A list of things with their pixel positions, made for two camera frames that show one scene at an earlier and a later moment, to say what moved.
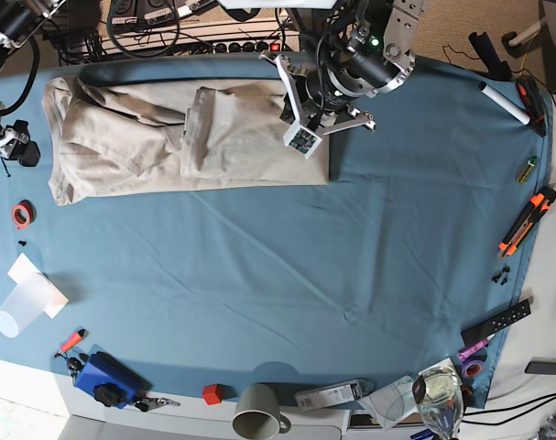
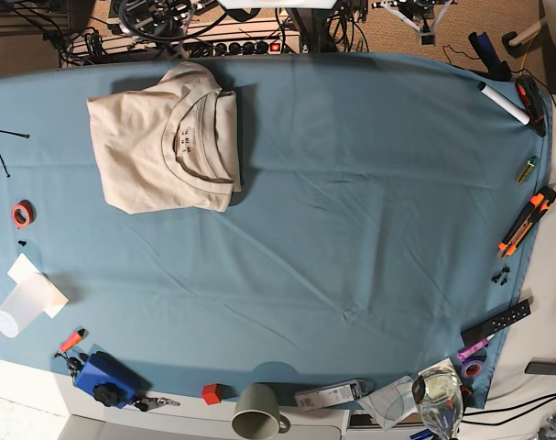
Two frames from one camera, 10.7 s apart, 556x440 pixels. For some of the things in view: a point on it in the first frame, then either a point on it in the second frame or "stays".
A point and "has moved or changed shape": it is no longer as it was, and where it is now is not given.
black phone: [546, 368] stays
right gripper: [316, 99] → [423, 15]
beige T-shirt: [109, 137] has moved or changed shape
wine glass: [439, 399] stays
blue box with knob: [114, 382] stays
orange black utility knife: [540, 203] stays
